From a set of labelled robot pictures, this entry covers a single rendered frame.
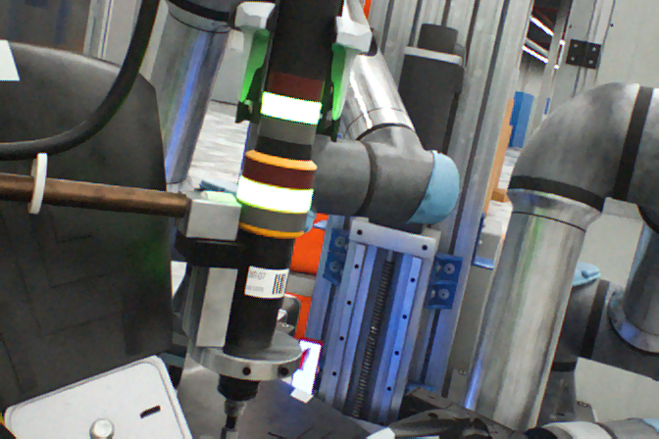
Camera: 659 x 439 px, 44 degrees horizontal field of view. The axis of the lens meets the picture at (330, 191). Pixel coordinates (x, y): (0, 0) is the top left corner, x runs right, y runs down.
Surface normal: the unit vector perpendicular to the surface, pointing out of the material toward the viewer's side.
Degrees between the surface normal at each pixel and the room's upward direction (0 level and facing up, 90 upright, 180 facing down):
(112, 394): 53
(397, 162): 49
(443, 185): 73
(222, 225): 90
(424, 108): 90
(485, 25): 90
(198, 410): 2
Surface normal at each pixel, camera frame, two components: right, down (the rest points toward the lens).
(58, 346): 0.36, -0.41
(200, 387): 0.21, -0.97
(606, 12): -0.15, 0.11
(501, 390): -0.23, -0.17
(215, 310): 0.44, 0.21
